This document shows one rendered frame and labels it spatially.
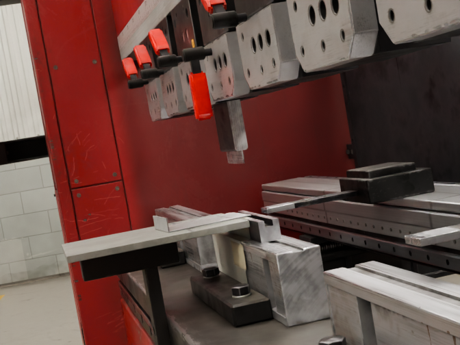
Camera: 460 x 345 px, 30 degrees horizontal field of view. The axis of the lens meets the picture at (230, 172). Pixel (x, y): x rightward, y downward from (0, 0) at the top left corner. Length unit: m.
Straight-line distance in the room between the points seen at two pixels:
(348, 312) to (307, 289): 0.23
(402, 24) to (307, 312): 0.57
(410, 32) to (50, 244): 7.87
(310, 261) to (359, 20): 0.47
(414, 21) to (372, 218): 0.89
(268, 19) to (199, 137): 1.30
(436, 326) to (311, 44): 0.27
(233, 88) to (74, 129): 1.10
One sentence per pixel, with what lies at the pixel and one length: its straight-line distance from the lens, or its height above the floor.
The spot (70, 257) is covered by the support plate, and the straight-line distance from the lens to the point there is 1.20.
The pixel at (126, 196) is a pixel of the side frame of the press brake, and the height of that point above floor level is 1.01.
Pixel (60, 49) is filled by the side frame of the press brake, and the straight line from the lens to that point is 2.16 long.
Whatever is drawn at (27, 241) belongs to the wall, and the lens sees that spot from 8.43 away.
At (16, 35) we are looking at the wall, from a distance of 8.42.
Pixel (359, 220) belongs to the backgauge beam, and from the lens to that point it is 1.52.
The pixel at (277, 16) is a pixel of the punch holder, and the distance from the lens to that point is 0.88.
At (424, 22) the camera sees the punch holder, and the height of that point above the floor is 1.18.
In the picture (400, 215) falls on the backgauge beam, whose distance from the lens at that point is 1.35.
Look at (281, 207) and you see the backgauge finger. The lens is 1.32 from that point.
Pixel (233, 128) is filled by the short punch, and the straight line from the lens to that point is 1.27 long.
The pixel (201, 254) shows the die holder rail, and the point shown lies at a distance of 1.64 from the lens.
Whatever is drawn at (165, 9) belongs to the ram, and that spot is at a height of 1.35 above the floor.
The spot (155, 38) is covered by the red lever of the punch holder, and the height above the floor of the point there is 1.30.
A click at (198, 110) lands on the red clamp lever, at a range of 1.15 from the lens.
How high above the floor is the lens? 1.14
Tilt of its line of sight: 3 degrees down
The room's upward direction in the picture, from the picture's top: 10 degrees counter-clockwise
